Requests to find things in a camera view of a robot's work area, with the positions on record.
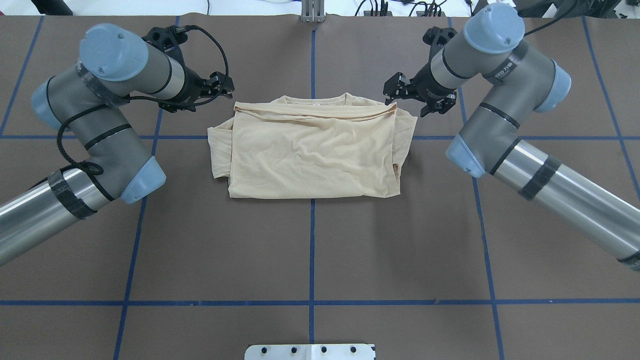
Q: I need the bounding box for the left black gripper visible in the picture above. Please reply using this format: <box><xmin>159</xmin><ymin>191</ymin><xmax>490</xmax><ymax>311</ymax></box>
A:
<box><xmin>142</xmin><ymin>26</ymin><xmax>235</xmax><ymax>113</ymax></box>

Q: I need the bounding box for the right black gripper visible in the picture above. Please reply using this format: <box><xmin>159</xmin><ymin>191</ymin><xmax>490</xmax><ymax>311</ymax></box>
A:
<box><xmin>382</xmin><ymin>26</ymin><xmax>458</xmax><ymax>117</ymax></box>

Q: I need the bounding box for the cream printed t-shirt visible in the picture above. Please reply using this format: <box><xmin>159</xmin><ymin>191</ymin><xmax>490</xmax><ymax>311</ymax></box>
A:
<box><xmin>206</xmin><ymin>93</ymin><xmax>418</xmax><ymax>199</ymax></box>

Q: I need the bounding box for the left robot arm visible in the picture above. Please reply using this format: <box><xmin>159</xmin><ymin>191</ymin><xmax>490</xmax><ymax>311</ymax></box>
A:
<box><xmin>0</xmin><ymin>23</ymin><xmax>234</xmax><ymax>265</ymax></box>

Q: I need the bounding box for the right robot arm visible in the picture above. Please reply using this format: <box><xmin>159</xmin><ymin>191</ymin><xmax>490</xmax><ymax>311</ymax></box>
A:
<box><xmin>382</xmin><ymin>2</ymin><xmax>640</xmax><ymax>272</ymax></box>

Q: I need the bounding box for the grey aluminium frame post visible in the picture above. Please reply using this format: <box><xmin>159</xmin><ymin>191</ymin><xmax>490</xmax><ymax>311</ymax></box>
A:
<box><xmin>300</xmin><ymin>0</ymin><xmax>326</xmax><ymax>23</ymax></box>

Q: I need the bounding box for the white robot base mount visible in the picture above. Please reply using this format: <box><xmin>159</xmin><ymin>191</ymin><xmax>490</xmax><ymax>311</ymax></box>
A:
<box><xmin>244</xmin><ymin>342</ymin><xmax>377</xmax><ymax>360</ymax></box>

